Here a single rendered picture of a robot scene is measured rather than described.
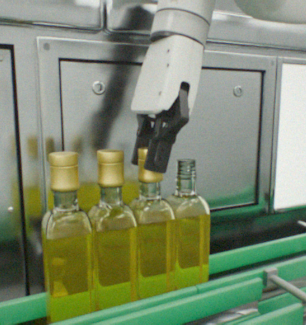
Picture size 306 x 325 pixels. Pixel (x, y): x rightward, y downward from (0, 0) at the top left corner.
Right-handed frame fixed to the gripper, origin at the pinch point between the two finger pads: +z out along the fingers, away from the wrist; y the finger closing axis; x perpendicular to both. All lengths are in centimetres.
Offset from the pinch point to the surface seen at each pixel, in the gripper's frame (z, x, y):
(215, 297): 17.0, 11.6, 6.4
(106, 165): 2.5, -6.3, 1.7
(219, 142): -4.9, 20.2, -12.7
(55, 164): 3.5, -12.4, 1.4
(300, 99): -18.4, 38.3, -12.5
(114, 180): 4.1, -5.0, 2.0
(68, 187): 5.8, -10.4, 1.9
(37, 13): -16.0, -17.0, -12.6
